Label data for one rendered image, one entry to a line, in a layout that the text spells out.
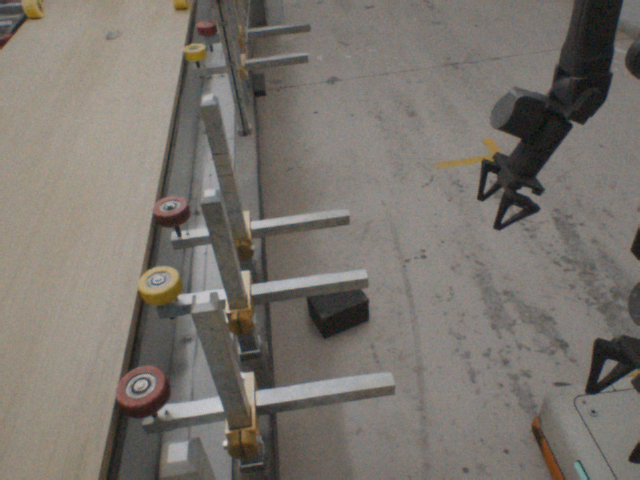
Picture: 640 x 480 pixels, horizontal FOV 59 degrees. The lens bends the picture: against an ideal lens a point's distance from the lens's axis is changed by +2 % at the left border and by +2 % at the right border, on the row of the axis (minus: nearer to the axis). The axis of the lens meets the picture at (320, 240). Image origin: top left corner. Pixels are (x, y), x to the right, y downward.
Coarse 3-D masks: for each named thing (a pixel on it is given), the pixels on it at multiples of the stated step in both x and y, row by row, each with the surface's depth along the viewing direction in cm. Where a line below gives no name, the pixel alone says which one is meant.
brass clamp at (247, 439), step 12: (252, 372) 99; (252, 384) 97; (252, 396) 96; (252, 408) 94; (252, 420) 92; (228, 432) 91; (240, 432) 91; (252, 432) 91; (228, 444) 90; (240, 444) 90; (252, 444) 90; (240, 456) 92; (252, 456) 92
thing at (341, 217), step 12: (288, 216) 137; (300, 216) 136; (312, 216) 136; (324, 216) 135; (336, 216) 135; (348, 216) 135; (252, 228) 134; (264, 228) 134; (276, 228) 135; (288, 228) 135; (300, 228) 136; (312, 228) 136; (324, 228) 137; (180, 240) 134; (192, 240) 134; (204, 240) 135
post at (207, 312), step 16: (192, 304) 75; (208, 304) 74; (208, 320) 75; (224, 320) 79; (208, 336) 77; (224, 336) 77; (208, 352) 79; (224, 352) 79; (224, 368) 82; (224, 384) 84; (240, 384) 86; (224, 400) 86; (240, 400) 87; (240, 416) 89
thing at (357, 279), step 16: (352, 272) 116; (256, 288) 115; (272, 288) 114; (288, 288) 114; (304, 288) 114; (320, 288) 114; (336, 288) 115; (352, 288) 116; (176, 304) 113; (224, 304) 114
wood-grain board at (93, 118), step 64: (64, 0) 268; (128, 0) 260; (0, 64) 209; (64, 64) 205; (128, 64) 200; (0, 128) 168; (64, 128) 165; (128, 128) 162; (0, 192) 141; (64, 192) 138; (128, 192) 136; (0, 256) 121; (64, 256) 119; (128, 256) 117; (0, 320) 106; (64, 320) 104; (128, 320) 103; (0, 384) 94; (64, 384) 93; (0, 448) 85; (64, 448) 84
